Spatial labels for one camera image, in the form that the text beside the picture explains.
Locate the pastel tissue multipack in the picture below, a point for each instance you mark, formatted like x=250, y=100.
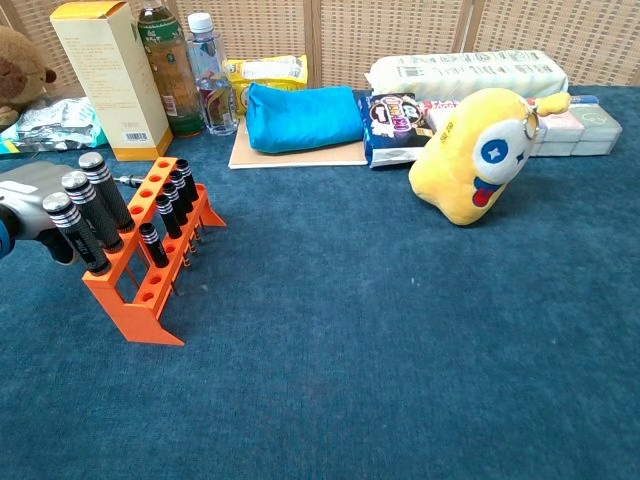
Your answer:
x=585, y=127

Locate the teal wet wipes pack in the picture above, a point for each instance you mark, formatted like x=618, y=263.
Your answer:
x=55, y=125

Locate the blue folded cloth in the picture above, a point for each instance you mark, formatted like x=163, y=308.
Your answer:
x=300, y=117

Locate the yellow snack bag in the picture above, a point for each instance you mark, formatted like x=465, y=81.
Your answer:
x=270, y=72

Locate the brown capybara plush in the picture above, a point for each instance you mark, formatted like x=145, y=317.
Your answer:
x=20, y=75

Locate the white paper towel pack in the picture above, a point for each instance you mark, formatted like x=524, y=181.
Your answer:
x=450, y=75

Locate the dark purple pad pack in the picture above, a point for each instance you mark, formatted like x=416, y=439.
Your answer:
x=395, y=125

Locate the dark blue carpet mat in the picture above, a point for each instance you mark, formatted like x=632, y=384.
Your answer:
x=350, y=350

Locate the black silver-capped precision screwdriver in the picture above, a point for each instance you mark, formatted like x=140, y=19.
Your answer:
x=135, y=179
x=92, y=215
x=75, y=235
x=107, y=195

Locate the orange tube rack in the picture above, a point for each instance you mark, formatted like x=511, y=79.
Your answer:
x=145, y=320

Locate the wicker folding screen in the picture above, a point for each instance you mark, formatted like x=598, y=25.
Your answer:
x=400, y=30

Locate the yellow plush toy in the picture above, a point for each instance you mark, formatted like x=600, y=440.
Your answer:
x=460, y=165

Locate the tall yellow cream carton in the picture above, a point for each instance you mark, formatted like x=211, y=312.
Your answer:
x=110, y=85

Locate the plastic food wrap box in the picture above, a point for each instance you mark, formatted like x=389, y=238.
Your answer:
x=440, y=105

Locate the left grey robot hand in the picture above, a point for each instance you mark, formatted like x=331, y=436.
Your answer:
x=30, y=195

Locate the clear water bottle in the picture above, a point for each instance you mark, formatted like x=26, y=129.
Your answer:
x=210, y=85

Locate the green tea bottle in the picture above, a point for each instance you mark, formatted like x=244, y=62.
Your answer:
x=170, y=75

